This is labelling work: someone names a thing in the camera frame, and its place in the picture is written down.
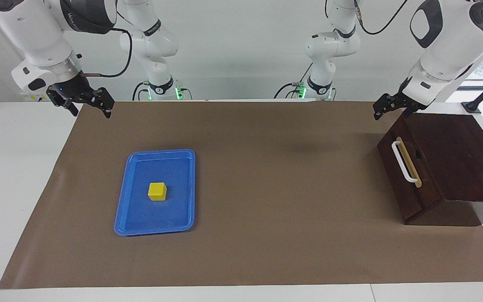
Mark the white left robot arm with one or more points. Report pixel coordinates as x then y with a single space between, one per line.
451 37

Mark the dark wooden drawer cabinet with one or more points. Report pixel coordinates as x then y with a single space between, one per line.
463 159

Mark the white wall socket box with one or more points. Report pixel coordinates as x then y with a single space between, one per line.
32 96

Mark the yellow cube block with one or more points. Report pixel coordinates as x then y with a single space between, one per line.
157 191

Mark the brown table mat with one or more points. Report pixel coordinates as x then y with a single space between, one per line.
266 188

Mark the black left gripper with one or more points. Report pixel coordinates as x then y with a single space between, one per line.
411 100

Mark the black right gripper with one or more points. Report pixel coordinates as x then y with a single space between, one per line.
71 87

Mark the blue plastic tray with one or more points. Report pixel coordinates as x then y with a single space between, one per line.
170 209

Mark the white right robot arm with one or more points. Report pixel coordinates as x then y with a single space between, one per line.
36 33

